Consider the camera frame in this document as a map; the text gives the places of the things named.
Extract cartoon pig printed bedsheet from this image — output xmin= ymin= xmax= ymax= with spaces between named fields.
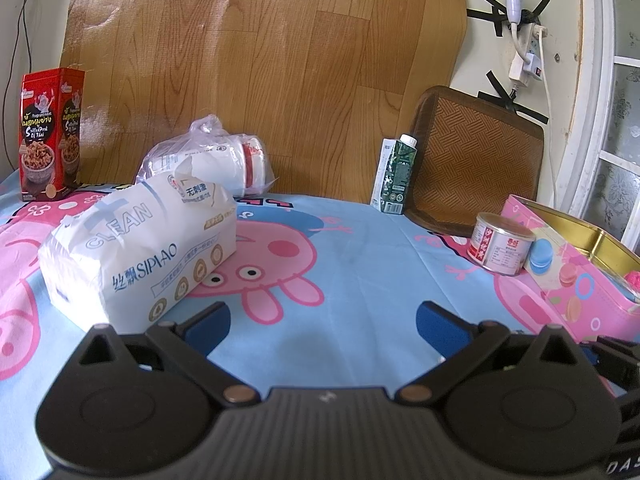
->
xmin=0 ymin=169 xmax=640 ymax=413

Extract red snack box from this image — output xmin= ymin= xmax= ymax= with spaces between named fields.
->
xmin=19 ymin=67 xmax=87 ymax=204

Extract pink biscuit tin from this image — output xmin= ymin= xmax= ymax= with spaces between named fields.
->
xmin=500 ymin=193 xmax=640 ymax=357

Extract white window frame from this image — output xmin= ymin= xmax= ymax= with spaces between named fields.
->
xmin=554 ymin=0 xmax=640 ymax=257

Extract green drink carton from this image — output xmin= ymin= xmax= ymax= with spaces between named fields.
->
xmin=370 ymin=133 xmax=419 ymax=216

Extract round food can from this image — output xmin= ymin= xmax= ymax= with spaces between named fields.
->
xmin=467 ymin=212 xmax=537 ymax=277

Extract white power strip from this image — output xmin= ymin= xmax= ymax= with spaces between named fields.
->
xmin=508 ymin=22 xmax=547 ymax=84

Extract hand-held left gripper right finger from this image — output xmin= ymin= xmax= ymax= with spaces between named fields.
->
xmin=396 ymin=301 xmax=583 ymax=406

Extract white cable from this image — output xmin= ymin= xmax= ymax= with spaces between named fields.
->
xmin=510 ymin=20 xmax=562 ymax=212

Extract white tissue pack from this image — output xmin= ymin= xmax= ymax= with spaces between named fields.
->
xmin=37 ymin=157 xmax=239 ymax=337

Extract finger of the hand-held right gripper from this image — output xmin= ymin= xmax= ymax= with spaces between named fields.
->
xmin=581 ymin=336 xmax=640 ymax=397

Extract black tape strips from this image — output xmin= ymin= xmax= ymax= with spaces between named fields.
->
xmin=457 ymin=0 xmax=552 ymax=127

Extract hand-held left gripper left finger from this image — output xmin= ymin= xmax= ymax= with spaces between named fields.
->
xmin=77 ymin=304 xmax=261 ymax=406

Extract plastic bag of paper cups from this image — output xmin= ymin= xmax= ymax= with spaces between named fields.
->
xmin=134 ymin=114 xmax=277 ymax=199

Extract wood-pattern sheet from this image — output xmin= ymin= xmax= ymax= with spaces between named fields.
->
xmin=59 ymin=0 xmax=469 ymax=207

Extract thin black cable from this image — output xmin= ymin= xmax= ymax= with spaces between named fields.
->
xmin=0 ymin=0 xmax=37 ymax=172

